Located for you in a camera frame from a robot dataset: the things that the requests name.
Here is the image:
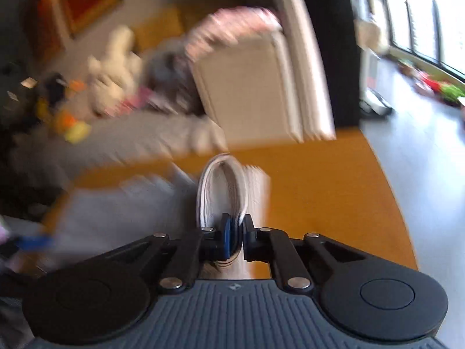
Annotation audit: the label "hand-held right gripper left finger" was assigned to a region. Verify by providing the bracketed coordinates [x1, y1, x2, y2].
[109, 214, 232, 294]

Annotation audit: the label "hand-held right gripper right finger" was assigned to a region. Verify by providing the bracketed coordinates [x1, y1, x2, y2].
[242, 214, 366, 294]

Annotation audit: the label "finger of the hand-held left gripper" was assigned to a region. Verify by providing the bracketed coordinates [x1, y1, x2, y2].
[15, 235, 56, 253]

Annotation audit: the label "white striped garment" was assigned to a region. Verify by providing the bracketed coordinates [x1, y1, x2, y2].
[195, 154, 271, 280]

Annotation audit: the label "light grey garment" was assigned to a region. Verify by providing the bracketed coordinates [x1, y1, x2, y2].
[43, 169, 204, 266]

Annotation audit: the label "grey blanket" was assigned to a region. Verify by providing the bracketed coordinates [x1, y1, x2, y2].
[12, 111, 228, 179]

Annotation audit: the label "dark grey plush toy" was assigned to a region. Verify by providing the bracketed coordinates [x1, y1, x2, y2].
[144, 49, 204, 115]

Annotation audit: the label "white plush toy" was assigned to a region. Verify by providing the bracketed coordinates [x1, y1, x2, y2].
[86, 25, 143, 117]

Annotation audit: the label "white floor appliance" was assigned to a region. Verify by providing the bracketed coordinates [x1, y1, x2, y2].
[359, 18, 395, 117]

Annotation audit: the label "black pillar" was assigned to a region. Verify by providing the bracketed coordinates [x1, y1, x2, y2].
[292, 0, 362, 129]

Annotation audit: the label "pink patterned cloth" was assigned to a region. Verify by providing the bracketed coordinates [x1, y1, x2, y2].
[183, 6, 285, 59]

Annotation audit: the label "colourful things on floor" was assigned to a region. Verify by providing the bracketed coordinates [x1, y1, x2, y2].
[398, 58, 465, 109]

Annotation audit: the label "window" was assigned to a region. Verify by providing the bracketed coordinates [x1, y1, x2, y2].
[378, 0, 465, 82]

